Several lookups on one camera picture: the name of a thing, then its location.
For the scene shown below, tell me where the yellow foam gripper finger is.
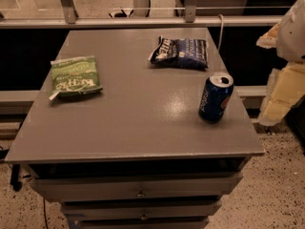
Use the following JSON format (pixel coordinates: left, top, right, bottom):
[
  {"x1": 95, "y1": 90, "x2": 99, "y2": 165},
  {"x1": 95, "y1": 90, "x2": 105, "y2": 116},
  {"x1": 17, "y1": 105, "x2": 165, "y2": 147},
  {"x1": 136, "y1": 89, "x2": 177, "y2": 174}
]
[
  {"x1": 258, "y1": 62, "x2": 305, "y2": 126},
  {"x1": 256, "y1": 24, "x2": 279, "y2": 49}
]

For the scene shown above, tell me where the blue pepsi can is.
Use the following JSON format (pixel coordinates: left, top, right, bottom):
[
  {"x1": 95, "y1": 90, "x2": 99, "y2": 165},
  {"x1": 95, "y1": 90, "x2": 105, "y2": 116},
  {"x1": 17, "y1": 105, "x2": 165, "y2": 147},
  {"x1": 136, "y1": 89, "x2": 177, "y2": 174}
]
[{"x1": 198, "y1": 72, "x2": 234, "y2": 122}]

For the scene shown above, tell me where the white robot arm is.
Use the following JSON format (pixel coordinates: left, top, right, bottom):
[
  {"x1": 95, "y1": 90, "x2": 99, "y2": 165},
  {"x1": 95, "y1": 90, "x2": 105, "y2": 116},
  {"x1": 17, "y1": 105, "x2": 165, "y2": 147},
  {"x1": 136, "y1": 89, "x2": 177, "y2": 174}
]
[{"x1": 256, "y1": 0, "x2": 305, "y2": 126}]

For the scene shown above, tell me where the dark blue chip bag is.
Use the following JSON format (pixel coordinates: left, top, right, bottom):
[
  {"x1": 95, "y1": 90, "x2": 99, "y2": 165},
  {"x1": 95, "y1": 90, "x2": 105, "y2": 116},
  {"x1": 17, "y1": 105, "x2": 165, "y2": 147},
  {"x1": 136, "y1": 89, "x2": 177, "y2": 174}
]
[{"x1": 149, "y1": 36, "x2": 208, "y2": 70}]

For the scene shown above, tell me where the grey metal railing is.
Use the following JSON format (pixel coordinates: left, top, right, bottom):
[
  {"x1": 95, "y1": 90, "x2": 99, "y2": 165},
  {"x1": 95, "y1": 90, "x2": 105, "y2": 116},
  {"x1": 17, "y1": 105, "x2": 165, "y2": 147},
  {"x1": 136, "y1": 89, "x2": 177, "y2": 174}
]
[{"x1": 0, "y1": 0, "x2": 296, "y2": 29}]

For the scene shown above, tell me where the top grey drawer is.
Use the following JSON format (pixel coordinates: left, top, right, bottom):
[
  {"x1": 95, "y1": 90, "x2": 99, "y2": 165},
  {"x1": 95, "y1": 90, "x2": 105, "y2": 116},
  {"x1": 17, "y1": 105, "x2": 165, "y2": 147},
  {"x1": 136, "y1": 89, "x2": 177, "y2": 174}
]
[{"x1": 30, "y1": 172, "x2": 243, "y2": 202}]

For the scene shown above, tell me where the grey drawer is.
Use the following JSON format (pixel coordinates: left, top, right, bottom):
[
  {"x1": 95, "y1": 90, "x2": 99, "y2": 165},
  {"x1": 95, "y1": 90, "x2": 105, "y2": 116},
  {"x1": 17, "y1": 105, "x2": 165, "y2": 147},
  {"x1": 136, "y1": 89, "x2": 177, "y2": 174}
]
[
  {"x1": 61, "y1": 200, "x2": 221, "y2": 221},
  {"x1": 30, "y1": 172, "x2": 243, "y2": 202},
  {"x1": 69, "y1": 218, "x2": 209, "y2": 229}
]

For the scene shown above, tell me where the grey drawer cabinet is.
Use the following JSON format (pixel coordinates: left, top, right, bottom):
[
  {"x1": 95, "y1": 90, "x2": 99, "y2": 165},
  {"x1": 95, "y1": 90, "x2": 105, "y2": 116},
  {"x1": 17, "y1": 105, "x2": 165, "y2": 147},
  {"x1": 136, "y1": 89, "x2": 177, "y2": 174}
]
[{"x1": 4, "y1": 27, "x2": 266, "y2": 229}]

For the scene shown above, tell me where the green chip bag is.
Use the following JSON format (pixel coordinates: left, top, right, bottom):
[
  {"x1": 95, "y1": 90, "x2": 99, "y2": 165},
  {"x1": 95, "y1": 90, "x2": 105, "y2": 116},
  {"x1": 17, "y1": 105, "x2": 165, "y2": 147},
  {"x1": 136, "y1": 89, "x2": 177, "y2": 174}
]
[{"x1": 49, "y1": 55, "x2": 103, "y2": 100}]

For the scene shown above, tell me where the bottom grey drawer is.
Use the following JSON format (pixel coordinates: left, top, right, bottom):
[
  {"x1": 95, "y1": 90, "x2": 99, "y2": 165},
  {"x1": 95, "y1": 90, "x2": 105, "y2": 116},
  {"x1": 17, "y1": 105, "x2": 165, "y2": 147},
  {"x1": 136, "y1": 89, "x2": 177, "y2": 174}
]
[{"x1": 69, "y1": 218, "x2": 209, "y2": 229}]

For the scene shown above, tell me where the middle grey drawer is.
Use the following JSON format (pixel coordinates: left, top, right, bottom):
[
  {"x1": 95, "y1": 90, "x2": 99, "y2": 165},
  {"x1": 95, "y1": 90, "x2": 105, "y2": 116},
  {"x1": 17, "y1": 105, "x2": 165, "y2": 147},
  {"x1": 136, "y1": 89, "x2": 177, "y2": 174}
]
[{"x1": 61, "y1": 200, "x2": 221, "y2": 221}]

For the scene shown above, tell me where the white cable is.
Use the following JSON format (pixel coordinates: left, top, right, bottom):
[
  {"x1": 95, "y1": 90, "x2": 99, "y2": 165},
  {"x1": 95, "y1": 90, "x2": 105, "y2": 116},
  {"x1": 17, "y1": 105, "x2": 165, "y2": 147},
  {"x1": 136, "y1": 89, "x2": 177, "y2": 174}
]
[{"x1": 216, "y1": 13, "x2": 225, "y2": 52}]

